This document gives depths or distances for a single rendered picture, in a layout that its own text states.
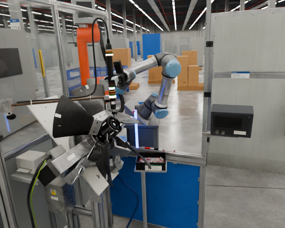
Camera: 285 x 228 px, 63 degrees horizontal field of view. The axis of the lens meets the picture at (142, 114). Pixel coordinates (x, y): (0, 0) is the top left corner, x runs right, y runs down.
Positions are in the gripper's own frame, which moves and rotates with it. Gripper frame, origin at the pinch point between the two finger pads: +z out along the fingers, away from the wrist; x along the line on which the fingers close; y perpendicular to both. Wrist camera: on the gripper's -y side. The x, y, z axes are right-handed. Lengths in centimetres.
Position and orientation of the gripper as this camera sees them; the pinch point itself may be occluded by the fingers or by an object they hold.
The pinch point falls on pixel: (108, 78)
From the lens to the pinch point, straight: 142.0
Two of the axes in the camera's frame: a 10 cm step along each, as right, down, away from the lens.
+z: -3.6, 2.7, -8.9
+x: -9.3, -0.7, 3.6
